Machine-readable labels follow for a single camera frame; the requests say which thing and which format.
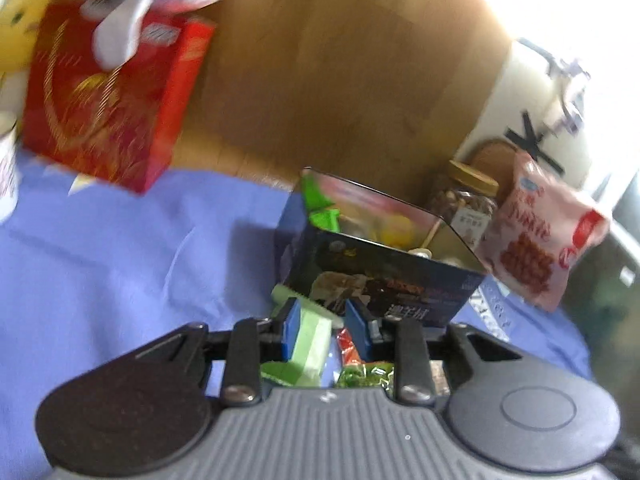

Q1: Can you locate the round wooden board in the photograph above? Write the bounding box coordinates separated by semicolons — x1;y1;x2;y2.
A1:
469;140;521;180

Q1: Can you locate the blue printed cloth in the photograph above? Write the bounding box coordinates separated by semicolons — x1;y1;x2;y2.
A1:
0;147;596;480

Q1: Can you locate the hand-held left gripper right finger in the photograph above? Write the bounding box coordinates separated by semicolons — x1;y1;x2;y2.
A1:
344;297;522;407

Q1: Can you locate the red snack packet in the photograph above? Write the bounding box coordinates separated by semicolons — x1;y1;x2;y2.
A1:
335;327;363;367

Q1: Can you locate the red gift box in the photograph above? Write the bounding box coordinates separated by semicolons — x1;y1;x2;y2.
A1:
22;0;217;196

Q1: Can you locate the black tape cross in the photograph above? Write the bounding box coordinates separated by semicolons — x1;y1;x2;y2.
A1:
504;110;567;177

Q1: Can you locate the yellow duck plush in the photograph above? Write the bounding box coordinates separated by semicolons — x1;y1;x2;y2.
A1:
0;0;53;73

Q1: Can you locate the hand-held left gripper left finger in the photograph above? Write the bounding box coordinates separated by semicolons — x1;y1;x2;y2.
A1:
132;297;303;407

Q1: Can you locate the pale green snack packet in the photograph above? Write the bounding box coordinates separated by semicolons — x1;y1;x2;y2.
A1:
271;284;334;387

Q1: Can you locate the dark printed tin box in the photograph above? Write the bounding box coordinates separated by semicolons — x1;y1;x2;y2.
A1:
274;166;488;330

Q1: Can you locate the pink snack bag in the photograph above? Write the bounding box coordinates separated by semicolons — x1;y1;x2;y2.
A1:
474;151;612;313

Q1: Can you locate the clear nut jar gold lid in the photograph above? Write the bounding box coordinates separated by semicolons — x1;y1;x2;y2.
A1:
429;160;501;250

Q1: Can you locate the green foil snack packet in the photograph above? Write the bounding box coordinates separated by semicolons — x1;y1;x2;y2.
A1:
334;361;397;390

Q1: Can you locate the lollipop stick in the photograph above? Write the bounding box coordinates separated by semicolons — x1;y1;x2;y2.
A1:
407;220;446;260

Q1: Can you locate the white power adapter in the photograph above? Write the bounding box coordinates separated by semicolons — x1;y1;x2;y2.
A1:
517;39;590;135

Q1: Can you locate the white enamel mug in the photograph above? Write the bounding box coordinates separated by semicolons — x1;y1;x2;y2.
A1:
0;112;21;223

